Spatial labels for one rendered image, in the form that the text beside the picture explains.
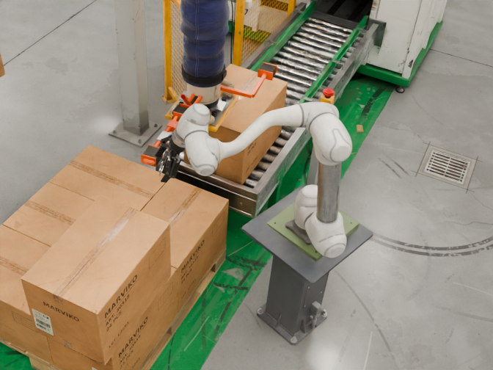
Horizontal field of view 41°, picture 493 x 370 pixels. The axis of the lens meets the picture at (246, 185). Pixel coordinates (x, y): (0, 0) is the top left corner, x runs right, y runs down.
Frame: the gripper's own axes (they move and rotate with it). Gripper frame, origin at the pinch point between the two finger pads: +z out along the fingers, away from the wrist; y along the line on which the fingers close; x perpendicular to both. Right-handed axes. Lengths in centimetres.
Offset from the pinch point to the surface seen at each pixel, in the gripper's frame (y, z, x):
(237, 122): -56, 28, 72
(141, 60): -163, 96, 61
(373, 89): -164, 84, 277
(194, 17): -64, -33, 17
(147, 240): 17.9, 33.9, 3.5
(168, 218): -19, 75, 41
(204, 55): -57, -17, 28
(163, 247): 17.2, 41.6, 15.7
